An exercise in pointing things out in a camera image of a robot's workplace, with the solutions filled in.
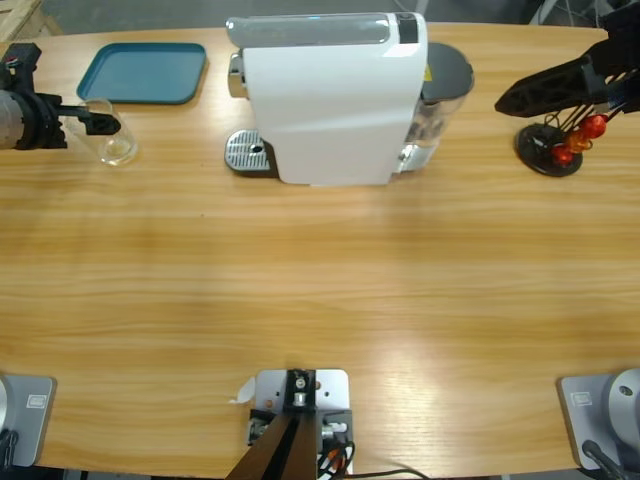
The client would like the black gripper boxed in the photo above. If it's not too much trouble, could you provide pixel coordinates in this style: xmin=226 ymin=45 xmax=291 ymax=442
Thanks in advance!
xmin=18 ymin=92 xmax=122 ymax=151
xmin=494 ymin=12 xmax=640 ymax=119

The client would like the clear glass cup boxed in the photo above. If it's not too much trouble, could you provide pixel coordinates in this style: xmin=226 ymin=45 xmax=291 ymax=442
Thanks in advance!
xmin=63 ymin=97 xmax=139 ymax=167

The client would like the grey coffee machine lever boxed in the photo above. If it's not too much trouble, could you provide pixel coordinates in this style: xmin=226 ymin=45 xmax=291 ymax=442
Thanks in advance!
xmin=224 ymin=13 xmax=392 ymax=49

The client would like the orange coffee capsule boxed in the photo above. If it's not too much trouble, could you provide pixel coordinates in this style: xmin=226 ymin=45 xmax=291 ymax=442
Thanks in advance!
xmin=569 ymin=130 xmax=595 ymax=154

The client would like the white capsule coffee machine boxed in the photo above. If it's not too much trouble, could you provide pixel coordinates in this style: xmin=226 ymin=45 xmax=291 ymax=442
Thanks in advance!
xmin=227 ymin=10 xmax=429 ymax=190

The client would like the black capsule holder with rods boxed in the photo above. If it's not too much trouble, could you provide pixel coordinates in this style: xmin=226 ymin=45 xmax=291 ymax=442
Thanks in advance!
xmin=513 ymin=69 xmax=640 ymax=177

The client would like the teal plastic tray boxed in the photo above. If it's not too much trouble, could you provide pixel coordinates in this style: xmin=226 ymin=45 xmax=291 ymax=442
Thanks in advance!
xmin=74 ymin=41 xmax=208 ymax=106

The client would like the clear water tank black lid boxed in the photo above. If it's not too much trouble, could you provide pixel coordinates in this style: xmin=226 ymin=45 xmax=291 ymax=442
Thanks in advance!
xmin=392 ymin=42 xmax=475 ymax=179

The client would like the silver drip tray grate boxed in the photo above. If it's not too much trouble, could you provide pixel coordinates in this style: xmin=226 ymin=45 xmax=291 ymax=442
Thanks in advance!
xmin=223 ymin=128 xmax=279 ymax=179

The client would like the white tape piece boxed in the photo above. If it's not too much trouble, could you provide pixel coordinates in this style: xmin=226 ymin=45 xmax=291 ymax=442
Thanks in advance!
xmin=228 ymin=377 xmax=257 ymax=405

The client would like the grey metal device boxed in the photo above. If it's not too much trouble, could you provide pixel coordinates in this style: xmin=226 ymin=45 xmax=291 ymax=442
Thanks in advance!
xmin=254 ymin=368 xmax=350 ymax=475

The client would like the grey metal frame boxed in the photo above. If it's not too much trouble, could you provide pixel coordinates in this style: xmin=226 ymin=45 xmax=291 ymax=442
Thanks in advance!
xmin=529 ymin=0 xmax=609 ymax=30

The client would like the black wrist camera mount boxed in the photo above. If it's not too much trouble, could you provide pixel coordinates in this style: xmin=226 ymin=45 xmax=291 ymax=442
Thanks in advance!
xmin=0 ymin=42 xmax=42 ymax=99

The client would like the black clamp bracket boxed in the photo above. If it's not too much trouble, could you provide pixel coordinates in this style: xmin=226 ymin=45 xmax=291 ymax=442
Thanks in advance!
xmin=247 ymin=407 xmax=354 ymax=448

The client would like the black cable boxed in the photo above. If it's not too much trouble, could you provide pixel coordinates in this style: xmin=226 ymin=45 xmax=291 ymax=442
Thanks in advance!
xmin=582 ymin=439 xmax=629 ymax=480
xmin=349 ymin=466 xmax=427 ymax=480

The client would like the orange red cable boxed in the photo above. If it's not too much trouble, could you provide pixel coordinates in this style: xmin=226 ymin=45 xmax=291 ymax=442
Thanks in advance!
xmin=318 ymin=439 xmax=357 ymax=476

